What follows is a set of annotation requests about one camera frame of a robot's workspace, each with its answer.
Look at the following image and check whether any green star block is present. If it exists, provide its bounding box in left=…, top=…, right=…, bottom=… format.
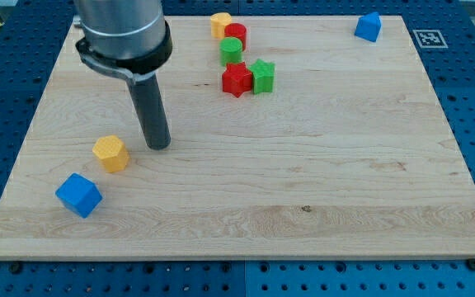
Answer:
left=249, top=59, right=275, bottom=94

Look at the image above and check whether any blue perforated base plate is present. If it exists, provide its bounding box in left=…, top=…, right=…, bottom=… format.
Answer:
left=0, top=0, right=475, bottom=296

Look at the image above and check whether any green cylinder block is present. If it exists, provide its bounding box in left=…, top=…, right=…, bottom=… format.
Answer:
left=219, top=37, right=242, bottom=67

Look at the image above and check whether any blue pentagon block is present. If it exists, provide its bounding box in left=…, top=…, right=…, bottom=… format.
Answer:
left=354, top=12, right=382, bottom=42

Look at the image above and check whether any white fiducial marker tag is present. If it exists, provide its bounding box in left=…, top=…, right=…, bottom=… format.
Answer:
left=412, top=29, right=448, bottom=49

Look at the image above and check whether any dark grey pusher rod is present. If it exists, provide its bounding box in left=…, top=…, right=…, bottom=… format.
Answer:
left=128, top=73, right=171, bottom=150

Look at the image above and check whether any wooden board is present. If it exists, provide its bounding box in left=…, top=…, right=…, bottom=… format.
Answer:
left=0, top=16, right=475, bottom=262

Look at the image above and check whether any red cylinder block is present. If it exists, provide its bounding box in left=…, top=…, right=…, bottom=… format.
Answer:
left=224, top=23, right=247, bottom=50

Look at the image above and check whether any yellow hexagon block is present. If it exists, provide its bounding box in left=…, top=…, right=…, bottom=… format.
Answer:
left=92, top=135, right=129, bottom=173

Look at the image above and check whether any blue cube block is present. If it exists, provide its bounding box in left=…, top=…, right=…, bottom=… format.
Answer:
left=55, top=173, right=102, bottom=218

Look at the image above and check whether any red star block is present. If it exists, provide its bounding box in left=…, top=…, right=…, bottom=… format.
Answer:
left=222, top=62, right=253, bottom=97

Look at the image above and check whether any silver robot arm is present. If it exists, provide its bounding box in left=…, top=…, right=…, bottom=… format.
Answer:
left=74, top=0, right=172, bottom=82

